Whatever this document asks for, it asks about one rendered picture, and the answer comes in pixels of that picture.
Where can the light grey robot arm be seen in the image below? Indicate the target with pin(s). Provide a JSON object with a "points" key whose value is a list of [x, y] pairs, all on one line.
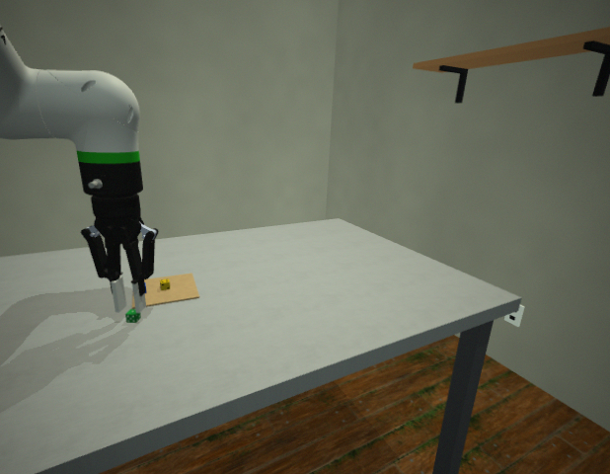
{"points": [[94, 109]]}

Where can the tan square mat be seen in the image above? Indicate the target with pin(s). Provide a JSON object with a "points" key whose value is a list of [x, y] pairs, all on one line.
{"points": [[182, 287]]}

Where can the green die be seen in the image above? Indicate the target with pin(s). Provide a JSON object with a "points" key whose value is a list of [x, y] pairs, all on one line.
{"points": [[132, 316]]}

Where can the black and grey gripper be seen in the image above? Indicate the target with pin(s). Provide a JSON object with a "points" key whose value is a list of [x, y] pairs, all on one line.
{"points": [[121, 231]]}

